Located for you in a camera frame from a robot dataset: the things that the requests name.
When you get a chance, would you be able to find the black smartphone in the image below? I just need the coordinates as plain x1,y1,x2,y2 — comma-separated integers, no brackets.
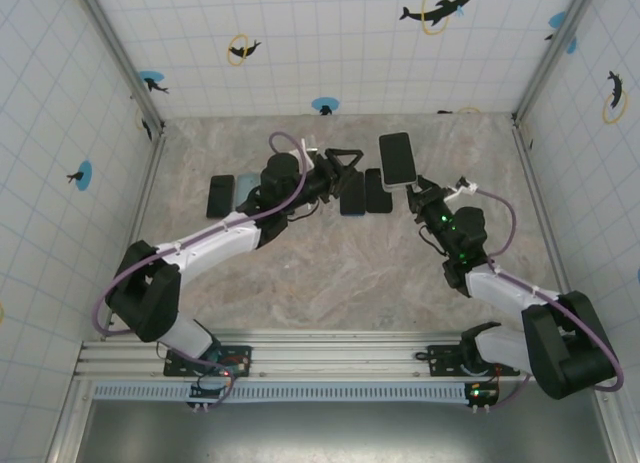
206,174,236,220
339,171,366,218
379,131,416,184

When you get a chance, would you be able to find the black phone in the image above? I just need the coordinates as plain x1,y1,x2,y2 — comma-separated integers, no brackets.
377,130,418,190

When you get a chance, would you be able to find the phone case with dark interior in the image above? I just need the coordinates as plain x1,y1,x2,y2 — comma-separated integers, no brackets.
363,167,394,215

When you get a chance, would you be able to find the pale blue-grey phone case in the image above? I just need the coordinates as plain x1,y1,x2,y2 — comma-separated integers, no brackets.
233,173,263,213

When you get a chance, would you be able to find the small black adapter board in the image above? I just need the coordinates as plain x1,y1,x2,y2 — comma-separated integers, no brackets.
464,381,501,412
187,382,226,412

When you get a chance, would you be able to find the grey metal sheet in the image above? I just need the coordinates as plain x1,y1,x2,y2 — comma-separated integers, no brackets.
84,400,614,463

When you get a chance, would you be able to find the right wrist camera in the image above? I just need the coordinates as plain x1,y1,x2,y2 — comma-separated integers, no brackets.
443,175,482,203

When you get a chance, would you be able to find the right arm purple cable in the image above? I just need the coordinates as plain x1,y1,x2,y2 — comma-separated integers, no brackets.
474,186,626,413

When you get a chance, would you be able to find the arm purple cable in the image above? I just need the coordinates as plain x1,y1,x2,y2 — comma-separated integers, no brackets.
92,131,309,413
474,186,626,413

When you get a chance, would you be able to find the aluminium side rail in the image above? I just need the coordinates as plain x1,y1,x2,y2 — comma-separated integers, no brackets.
124,130,170,249
513,121,574,297

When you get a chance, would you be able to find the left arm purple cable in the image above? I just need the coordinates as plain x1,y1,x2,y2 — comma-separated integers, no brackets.
92,131,309,413

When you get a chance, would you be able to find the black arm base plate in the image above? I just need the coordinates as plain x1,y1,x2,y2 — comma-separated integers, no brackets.
163,343,254,379
428,343,521,379

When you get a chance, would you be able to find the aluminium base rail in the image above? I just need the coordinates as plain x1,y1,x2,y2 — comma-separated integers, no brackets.
73,330,621,384

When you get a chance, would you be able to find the aluminium corner post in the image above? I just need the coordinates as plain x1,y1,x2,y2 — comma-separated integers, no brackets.
73,0,167,132
512,0,599,124

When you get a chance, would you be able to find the circuit board with red wires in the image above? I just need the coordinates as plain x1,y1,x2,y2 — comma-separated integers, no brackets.
213,355,252,378

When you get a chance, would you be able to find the white slotted cable duct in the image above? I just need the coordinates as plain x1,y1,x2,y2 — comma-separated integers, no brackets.
92,381,474,403

